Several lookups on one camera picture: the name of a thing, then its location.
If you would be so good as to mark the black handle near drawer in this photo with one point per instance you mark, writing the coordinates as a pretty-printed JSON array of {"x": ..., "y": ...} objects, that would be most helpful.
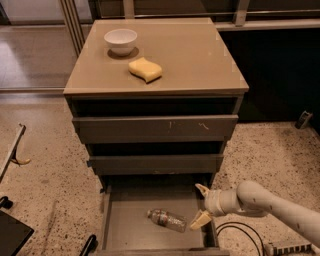
[{"x": 89, "y": 246}]

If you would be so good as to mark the metal window railing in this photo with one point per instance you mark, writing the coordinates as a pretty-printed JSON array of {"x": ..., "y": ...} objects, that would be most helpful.
[{"x": 217, "y": 10}]

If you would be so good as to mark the grey drawer cabinet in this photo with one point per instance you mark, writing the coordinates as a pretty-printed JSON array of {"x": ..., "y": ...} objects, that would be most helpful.
[{"x": 199, "y": 77}]

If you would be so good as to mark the metal frame with hook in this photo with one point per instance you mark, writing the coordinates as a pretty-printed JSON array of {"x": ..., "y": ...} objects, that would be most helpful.
[{"x": 12, "y": 153}]

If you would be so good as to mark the black panel bottom left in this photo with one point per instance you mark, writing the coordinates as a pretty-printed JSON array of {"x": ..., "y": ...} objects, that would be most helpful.
[{"x": 13, "y": 235}]

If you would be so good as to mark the clear plastic water bottle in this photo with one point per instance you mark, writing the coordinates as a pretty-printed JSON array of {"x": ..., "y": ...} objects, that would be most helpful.
[{"x": 167, "y": 219}]

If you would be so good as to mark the white power strip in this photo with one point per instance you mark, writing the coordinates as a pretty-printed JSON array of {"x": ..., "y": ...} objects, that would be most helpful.
[{"x": 287, "y": 248}]

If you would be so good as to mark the grey top drawer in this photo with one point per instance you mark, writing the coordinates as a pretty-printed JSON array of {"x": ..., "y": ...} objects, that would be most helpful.
[{"x": 95, "y": 130}]

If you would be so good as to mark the grey middle drawer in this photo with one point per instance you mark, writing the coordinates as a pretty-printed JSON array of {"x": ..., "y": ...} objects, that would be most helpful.
[{"x": 155, "y": 164}]

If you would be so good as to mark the white ceramic bowl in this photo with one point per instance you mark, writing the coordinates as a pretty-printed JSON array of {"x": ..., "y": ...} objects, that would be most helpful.
[{"x": 121, "y": 41}]

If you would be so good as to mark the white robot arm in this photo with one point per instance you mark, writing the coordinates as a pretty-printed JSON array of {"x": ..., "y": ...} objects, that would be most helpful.
[{"x": 251, "y": 199}]

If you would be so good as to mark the small grey floor device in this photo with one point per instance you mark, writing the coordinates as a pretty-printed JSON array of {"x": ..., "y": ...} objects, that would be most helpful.
[{"x": 303, "y": 120}]

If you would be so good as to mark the grey open bottom drawer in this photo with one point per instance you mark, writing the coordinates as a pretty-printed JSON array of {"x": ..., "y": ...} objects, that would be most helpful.
[{"x": 127, "y": 231}]

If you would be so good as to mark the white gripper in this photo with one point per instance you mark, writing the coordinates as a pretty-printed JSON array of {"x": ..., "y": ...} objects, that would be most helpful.
[{"x": 211, "y": 202}]

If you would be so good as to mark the yellow sponge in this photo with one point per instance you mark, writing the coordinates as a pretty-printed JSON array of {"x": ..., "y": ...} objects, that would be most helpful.
[{"x": 145, "y": 69}]

